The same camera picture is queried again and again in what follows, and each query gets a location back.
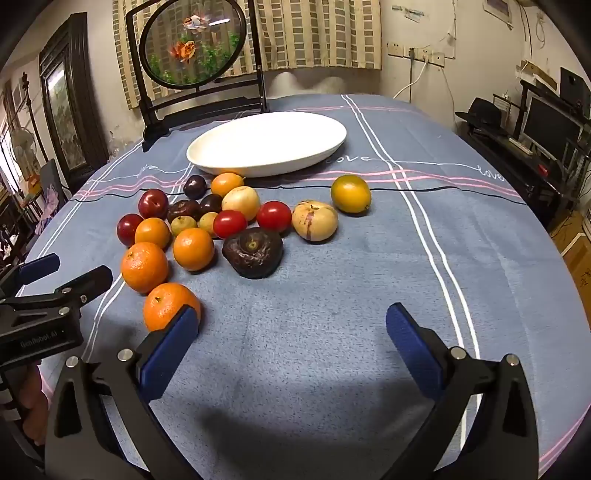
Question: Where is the white power cable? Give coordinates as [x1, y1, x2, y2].
[392, 58, 430, 100]

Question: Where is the black hat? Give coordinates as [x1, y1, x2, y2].
[455, 97, 509, 134]

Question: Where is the person's left hand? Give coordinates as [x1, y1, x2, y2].
[18, 364, 51, 440]

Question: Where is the orange mandarin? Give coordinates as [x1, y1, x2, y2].
[173, 227, 216, 271]
[135, 217, 171, 250]
[143, 282, 202, 333]
[121, 242, 170, 294]

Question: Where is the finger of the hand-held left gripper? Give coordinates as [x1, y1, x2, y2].
[50, 265, 114, 306]
[15, 253, 61, 288]

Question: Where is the white oval plate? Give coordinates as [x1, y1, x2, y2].
[186, 111, 348, 178]

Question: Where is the white wall socket row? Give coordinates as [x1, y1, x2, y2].
[405, 46, 445, 66]

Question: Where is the pale striped pepino melon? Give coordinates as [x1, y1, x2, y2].
[292, 200, 339, 243]

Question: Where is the black media stand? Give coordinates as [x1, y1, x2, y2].
[462, 80, 591, 232]

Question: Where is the large wrinkled dark fruit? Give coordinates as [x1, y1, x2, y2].
[222, 227, 284, 280]

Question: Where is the black speaker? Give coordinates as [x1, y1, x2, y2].
[560, 67, 591, 116]

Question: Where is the purple printed cloth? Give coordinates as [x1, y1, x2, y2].
[37, 182, 70, 232]

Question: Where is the yellow-green lemon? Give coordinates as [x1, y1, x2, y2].
[331, 175, 372, 214]

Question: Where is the round goldfish screen on stand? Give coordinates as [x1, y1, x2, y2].
[126, 0, 269, 153]

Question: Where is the red cherry tomato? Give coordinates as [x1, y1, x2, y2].
[213, 209, 247, 239]
[256, 201, 293, 233]

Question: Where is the small wrinkled dark fruit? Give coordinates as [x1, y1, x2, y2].
[167, 199, 202, 224]

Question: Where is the pale yellow round fruit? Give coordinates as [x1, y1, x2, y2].
[222, 185, 262, 222]

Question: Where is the black computer monitor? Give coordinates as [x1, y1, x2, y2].
[522, 95, 583, 158]

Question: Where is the cardboard box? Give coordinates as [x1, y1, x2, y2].
[554, 222, 591, 296]

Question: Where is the checked beige curtain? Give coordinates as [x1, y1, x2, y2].
[113, 0, 383, 109]

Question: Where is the dark framed painting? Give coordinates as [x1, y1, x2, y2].
[39, 13, 109, 195]

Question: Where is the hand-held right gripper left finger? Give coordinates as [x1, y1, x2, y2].
[44, 305, 201, 480]

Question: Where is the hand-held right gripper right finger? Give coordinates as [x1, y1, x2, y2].
[385, 302, 541, 480]

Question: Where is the yellow-orange smooth fruit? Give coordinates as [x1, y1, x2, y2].
[211, 172, 245, 198]

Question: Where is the red plum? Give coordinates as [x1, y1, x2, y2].
[117, 213, 145, 247]
[138, 189, 170, 220]

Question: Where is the white standing fan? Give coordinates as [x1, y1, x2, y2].
[11, 129, 38, 171]

